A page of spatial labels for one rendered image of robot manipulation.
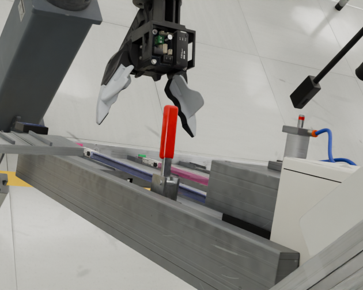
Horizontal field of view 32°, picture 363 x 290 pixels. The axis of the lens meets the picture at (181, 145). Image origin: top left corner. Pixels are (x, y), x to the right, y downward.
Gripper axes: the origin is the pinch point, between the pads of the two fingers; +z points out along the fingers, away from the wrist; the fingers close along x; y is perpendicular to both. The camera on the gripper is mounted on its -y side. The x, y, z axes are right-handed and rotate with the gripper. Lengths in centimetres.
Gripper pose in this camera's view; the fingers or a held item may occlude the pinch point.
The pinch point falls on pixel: (145, 133)
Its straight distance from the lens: 90.5
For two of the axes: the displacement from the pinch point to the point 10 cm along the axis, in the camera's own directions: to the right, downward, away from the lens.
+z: -0.3, 9.9, -1.7
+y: 5.1, -1.3, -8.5
